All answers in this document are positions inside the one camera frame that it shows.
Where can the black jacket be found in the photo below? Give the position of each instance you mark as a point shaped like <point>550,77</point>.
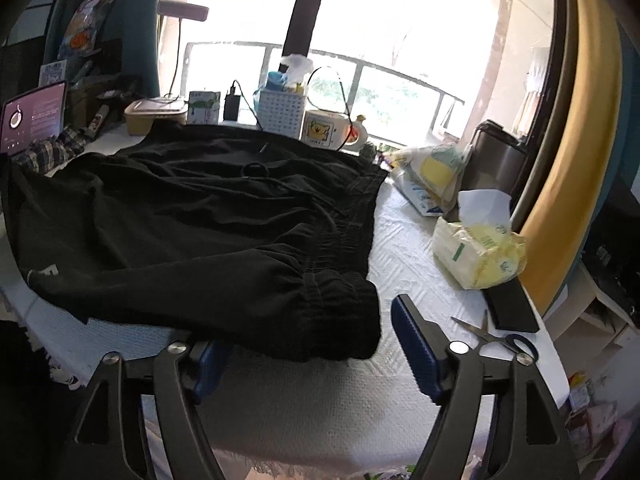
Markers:
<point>200,220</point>

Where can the white mug with cartoon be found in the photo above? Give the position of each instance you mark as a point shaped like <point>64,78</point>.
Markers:
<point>322,130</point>

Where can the green print carton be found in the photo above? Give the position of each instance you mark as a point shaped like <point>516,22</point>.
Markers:
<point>204,108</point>

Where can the white perforated basket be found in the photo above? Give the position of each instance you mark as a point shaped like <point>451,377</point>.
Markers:
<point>280,110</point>

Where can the yellow curtain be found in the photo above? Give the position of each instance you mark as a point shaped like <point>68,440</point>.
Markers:
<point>575,160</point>

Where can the beige lidded box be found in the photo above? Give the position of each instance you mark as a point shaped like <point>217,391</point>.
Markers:
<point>150,116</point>

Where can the desk lamp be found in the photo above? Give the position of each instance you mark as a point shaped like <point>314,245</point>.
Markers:
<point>175,50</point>

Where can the yellow tissue pack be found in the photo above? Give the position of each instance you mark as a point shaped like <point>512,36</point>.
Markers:
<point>477,255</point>

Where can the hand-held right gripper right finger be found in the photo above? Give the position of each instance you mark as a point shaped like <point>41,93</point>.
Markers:
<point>411,345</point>

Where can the round cartoon mug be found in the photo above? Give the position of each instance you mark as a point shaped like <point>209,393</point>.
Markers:
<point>357,135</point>

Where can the colourful snack bag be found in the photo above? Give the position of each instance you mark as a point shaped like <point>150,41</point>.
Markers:
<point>87,20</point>

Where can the white plastic bag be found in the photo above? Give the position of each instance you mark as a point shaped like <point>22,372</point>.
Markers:
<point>430,175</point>

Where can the plaid cloth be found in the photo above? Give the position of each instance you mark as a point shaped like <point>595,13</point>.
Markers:
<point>47,151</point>

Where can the black phone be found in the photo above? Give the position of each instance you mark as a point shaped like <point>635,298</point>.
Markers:
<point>511,307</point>

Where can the laptop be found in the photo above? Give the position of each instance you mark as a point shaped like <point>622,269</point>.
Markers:
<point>32,117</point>

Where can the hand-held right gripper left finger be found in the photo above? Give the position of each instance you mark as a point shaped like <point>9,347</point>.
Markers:
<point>207,371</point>

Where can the steel trash bin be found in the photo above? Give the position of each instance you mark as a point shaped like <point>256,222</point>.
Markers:
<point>495,160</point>

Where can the black power adapter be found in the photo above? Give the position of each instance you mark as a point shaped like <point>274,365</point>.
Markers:
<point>231,103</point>

